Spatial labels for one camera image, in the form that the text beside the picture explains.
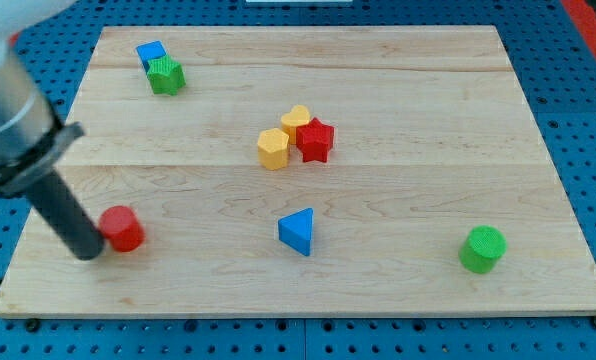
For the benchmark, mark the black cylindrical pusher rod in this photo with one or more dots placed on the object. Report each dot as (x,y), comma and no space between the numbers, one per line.
(54,201)

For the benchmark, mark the red cylinder block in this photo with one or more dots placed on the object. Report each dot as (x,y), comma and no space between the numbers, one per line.
(121,227)

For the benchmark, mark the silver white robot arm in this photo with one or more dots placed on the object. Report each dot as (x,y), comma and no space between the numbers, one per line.
(33,138)

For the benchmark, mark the yellow hexagon block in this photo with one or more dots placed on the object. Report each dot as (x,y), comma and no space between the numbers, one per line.
(273,149)

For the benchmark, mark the green star block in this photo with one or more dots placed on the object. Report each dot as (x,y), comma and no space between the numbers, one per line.
(165,75)

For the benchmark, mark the blue cube block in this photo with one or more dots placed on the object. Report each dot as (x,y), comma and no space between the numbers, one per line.
(150,51)

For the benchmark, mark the light wooden board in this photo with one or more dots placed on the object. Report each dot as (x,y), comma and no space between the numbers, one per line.
(433,137)

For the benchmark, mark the blue triangle block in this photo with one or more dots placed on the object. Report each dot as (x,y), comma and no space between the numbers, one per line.
(296,231)

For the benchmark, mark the yellow heart block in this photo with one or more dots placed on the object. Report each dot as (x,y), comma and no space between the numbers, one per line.
(299,115)

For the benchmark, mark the red star block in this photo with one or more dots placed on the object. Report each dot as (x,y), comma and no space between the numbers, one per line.
(315,140)

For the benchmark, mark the green cylinder block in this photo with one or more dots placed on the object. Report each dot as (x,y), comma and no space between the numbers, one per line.
(484,246)

